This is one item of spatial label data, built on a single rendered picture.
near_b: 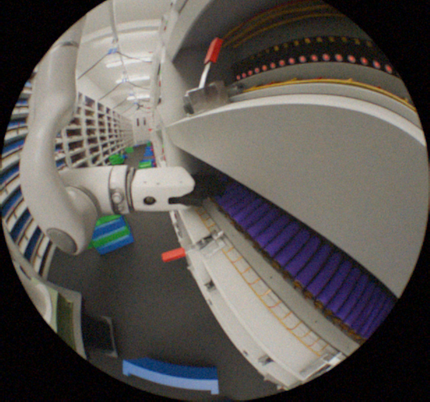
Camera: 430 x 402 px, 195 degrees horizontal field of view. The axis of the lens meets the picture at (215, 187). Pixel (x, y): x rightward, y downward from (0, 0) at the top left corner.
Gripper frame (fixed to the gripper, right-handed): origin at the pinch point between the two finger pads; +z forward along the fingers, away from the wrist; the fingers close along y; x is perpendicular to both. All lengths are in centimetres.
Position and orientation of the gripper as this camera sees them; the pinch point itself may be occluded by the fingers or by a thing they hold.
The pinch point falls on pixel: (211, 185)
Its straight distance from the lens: 26.3
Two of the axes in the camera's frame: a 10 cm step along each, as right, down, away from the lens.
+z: 8.8, -0.5, 4.8
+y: -4.6, -4.0, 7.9
